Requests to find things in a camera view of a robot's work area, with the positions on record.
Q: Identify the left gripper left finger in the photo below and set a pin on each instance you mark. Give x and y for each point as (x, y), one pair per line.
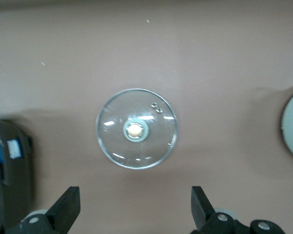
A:
(63, 209)

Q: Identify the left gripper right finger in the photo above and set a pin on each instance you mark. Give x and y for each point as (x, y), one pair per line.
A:
(202, 214)

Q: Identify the round glass pot lid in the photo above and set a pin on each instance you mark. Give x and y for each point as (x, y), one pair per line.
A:
(158, 136)

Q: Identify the black rice cooker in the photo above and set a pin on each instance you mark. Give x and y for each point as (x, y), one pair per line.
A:
(14, 185)

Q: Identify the brown table cover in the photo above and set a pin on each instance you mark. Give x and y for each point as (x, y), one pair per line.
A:
(210, 61)

